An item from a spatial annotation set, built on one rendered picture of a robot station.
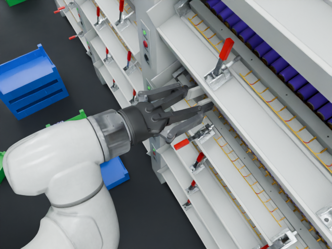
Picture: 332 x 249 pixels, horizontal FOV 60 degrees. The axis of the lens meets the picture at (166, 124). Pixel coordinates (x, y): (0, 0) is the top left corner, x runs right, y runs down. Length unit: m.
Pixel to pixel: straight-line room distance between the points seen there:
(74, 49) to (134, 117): 1.49
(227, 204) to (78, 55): 1.42
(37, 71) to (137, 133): 1.21
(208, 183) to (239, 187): 0.21
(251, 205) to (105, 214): 0.29
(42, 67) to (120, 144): 1.23
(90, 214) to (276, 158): 0.33
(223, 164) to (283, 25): 0.39
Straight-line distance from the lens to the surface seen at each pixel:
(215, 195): 0.83
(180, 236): 1.35
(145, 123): 0.54
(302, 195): 0.45
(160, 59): 0.68
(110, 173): 1.45
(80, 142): 0.50
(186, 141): 0.64
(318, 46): 0.32
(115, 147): 0.52
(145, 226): 1.36
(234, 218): 0.82
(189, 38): 0.57
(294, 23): 0.33
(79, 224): 0.55
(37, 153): 0.50
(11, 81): 1.71
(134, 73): 1.04
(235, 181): 0.64
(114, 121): 0.53
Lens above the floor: 1.33
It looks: 59 degrees down
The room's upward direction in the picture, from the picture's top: straight up
